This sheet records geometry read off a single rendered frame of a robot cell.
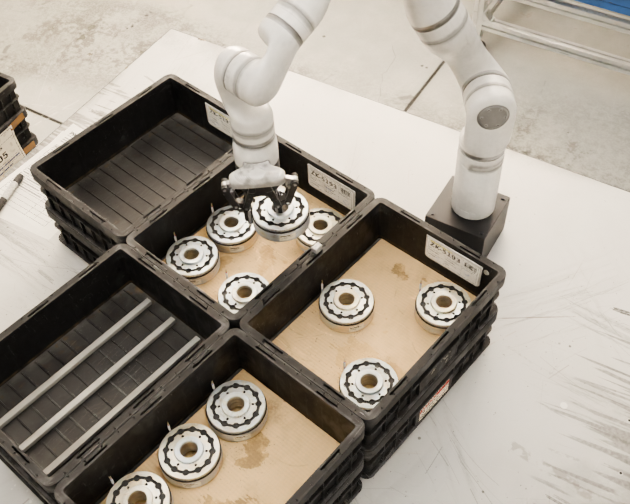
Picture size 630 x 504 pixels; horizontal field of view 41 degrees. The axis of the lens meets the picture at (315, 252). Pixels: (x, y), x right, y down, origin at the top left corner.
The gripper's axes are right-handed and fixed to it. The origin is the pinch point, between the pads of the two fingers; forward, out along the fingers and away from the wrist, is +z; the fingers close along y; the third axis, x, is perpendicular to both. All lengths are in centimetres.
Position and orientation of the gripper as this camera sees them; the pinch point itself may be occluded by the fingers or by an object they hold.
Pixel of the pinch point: (263, 213)
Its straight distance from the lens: 154.4
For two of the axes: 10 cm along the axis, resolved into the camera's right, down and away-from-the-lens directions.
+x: 0.8, 7.7, -6.4
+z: 0.4, 6.4, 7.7
